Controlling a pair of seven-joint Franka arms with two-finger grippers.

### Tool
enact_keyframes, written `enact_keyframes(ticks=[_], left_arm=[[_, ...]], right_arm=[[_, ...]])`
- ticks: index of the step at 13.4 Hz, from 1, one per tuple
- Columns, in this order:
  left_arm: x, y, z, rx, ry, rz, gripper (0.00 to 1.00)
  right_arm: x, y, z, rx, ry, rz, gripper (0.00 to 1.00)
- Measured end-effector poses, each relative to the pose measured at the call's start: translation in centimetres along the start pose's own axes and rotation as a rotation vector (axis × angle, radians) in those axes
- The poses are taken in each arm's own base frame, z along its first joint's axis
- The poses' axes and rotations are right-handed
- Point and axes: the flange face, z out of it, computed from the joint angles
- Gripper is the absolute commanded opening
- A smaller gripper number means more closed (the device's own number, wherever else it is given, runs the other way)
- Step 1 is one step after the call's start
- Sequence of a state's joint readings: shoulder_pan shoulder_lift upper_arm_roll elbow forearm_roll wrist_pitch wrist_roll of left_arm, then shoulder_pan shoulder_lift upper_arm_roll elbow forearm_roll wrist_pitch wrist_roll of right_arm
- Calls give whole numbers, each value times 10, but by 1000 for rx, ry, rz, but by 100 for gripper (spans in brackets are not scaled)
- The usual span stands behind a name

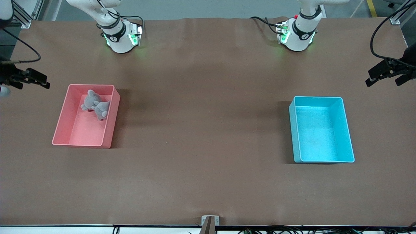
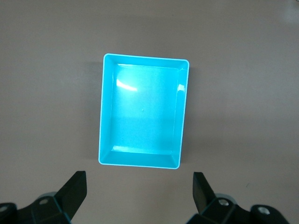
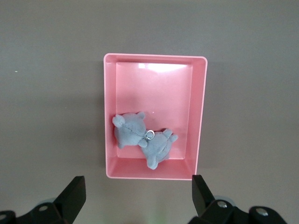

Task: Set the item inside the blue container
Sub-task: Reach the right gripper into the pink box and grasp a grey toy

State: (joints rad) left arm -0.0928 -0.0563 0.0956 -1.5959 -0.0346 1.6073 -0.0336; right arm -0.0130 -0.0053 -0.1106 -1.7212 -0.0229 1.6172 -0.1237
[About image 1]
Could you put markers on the brown table cover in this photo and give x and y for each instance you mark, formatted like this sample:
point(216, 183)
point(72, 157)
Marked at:
point(208, 97)

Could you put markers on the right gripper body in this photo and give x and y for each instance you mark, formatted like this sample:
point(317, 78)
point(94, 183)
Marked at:
point(9, 76)

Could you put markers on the grey plush toy with keyring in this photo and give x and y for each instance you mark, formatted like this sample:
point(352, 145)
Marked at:
point(89, 100)

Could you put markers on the pink plastic box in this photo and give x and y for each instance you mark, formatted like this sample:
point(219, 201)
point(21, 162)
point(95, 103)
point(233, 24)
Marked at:
point(84, 133)

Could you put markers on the brown post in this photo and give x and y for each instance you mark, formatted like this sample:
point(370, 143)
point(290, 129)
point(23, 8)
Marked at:
point(208, 227)

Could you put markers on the blue plastic box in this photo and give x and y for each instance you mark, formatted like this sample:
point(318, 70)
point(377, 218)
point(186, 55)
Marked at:
point(320, 143)

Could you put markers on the aluminium frame rail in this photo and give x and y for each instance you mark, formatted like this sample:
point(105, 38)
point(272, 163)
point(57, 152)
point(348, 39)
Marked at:
point(24, 22)
point(396, 19)

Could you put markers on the silver base connector bracket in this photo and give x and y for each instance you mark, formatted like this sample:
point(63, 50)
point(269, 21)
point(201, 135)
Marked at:
point(138, 31)
point(280, 29)

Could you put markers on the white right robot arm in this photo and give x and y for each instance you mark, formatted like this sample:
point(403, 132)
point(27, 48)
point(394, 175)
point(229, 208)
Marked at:
point(118, 39)

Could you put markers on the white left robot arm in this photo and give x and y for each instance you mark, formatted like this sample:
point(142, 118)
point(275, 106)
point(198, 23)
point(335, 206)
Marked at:
point(300, 35)

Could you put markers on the grey metal clamp bracket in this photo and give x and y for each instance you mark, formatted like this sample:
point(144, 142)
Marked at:
point(204, 221)

